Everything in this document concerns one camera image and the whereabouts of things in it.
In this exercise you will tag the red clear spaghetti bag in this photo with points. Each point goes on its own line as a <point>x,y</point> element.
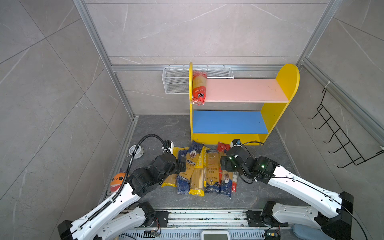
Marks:
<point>199,88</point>

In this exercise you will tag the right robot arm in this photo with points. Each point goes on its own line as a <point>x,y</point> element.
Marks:
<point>328,211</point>

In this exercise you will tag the black wall hook rack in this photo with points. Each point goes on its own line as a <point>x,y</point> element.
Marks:
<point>345,144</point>

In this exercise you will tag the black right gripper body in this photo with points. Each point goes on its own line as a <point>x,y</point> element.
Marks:
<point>223,159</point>

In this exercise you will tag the red white-label spaghetti bag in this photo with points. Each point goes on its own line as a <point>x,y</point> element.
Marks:
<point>234,181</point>

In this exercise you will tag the round white gauge clock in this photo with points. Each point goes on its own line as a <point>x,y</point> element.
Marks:
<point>136,151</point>

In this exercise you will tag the white digital display device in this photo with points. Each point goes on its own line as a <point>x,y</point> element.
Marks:
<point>215,235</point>

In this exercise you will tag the yellow Pastatime spaghetti bag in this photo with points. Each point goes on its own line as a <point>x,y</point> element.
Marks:
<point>198,178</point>

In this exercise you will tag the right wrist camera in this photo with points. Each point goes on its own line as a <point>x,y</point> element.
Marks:
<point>236,142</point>

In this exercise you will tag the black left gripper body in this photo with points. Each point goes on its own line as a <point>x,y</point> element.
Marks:
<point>179,168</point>

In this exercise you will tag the pink upper shelf board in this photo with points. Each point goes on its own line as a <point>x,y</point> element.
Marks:
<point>245,91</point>

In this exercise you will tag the orange monster toy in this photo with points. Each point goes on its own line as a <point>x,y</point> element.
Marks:
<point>117,182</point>

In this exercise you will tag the blue Ankara bag label down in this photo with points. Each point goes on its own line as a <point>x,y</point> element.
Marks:
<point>226,184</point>

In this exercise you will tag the dark blue spaghetti No5 bag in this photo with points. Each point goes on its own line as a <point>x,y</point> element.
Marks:
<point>183,185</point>

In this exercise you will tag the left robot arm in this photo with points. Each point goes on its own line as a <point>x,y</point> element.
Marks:
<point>105,221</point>

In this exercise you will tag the white wire basket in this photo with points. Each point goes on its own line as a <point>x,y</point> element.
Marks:
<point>176,79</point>

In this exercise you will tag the blue Ankara spaghetti bag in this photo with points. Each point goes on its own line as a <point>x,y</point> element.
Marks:
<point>194,159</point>

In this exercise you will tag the yellow shelf unit frame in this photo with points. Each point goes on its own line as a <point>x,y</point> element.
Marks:
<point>244,109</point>

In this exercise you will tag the blue-end Chinese spaghetti bag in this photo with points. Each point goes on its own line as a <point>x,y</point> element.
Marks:
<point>212,172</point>

